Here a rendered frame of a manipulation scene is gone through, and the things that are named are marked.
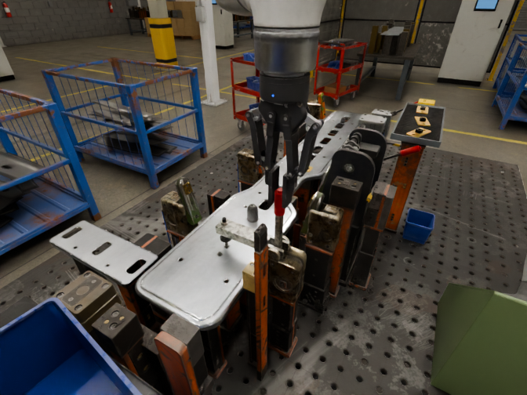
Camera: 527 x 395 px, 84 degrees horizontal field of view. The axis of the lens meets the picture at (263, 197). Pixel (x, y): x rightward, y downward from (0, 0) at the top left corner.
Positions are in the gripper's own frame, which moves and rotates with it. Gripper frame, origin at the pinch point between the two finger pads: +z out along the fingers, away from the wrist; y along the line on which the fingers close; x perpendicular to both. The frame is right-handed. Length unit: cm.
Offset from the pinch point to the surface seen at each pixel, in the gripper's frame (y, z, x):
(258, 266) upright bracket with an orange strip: -1.7, 9.3, 11.6
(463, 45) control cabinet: -51, 51, -710
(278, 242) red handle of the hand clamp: -0.3, 13.2, 0.8
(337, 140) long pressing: 10, 22, -76
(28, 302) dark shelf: 36, 19, 33
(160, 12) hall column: 564, -1, -531
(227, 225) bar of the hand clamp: 13.2, 14.4, 0.3
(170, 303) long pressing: 14.6, 21.8, 19.0
